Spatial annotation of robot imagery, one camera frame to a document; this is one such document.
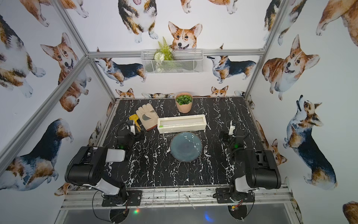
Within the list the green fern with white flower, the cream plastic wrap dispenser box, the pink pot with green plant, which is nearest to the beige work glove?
the cream plastic wrap dispenser box

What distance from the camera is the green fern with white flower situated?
0.82m

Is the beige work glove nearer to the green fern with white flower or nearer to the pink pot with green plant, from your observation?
the pink pot with green plant

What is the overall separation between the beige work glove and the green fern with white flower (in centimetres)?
36

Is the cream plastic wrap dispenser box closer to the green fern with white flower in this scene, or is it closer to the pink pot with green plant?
the pink pot with green plant

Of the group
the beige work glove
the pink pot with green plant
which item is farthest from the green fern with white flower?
the beige work glove

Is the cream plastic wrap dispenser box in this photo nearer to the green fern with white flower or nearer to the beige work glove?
the beige work glove

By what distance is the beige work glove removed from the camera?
1057 mm

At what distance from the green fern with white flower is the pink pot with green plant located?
0.24 meters

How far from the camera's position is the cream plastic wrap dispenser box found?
3.18ft

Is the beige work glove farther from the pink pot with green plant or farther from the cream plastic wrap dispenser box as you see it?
the pink pot with green plant

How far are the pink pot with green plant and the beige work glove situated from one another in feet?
0.63

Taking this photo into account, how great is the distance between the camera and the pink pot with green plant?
1.02 meters
